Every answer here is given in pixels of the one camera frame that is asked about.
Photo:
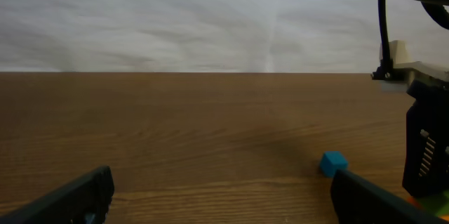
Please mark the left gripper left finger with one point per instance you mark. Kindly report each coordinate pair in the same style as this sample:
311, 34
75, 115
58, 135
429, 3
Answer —
77, 199

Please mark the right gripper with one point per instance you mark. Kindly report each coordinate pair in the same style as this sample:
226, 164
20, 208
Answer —
414, 161

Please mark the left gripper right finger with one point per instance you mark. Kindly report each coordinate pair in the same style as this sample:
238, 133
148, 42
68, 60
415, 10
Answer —
365, 203

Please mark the green cube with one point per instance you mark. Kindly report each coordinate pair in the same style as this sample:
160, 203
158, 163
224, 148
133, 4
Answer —
435, 203

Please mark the blue cube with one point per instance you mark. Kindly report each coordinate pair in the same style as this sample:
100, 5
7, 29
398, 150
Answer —
332, 162

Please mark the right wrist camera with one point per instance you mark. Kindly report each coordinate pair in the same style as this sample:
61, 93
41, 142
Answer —
400, 53

